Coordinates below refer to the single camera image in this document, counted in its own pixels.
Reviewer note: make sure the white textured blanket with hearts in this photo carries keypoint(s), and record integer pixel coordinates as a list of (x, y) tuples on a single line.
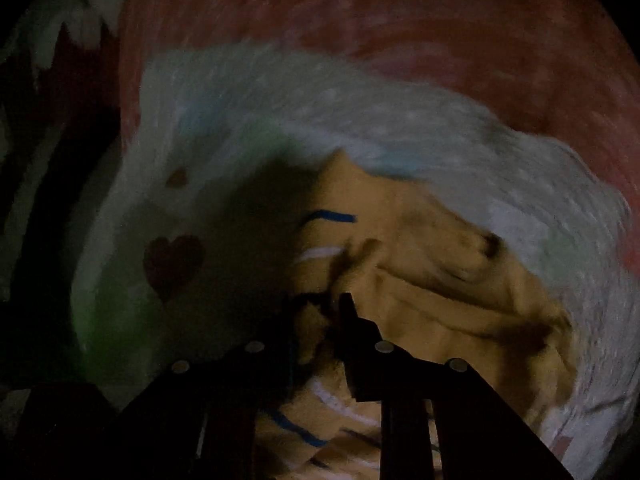
[(240, 125)]

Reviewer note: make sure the red patterned bedsheet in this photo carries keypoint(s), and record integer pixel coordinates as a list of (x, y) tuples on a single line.
[(400, 35)]

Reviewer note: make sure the white cloth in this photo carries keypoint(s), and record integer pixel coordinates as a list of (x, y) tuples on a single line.
[(75, 15)]

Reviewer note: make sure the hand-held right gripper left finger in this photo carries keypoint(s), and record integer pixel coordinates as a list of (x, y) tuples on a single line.
[(280, 330)]

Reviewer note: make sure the yellow striped shirt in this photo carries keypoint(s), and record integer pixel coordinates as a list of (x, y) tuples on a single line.
[(425, 300)]

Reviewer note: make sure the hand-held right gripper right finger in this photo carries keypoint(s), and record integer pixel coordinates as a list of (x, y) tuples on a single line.
[(352, 322)]

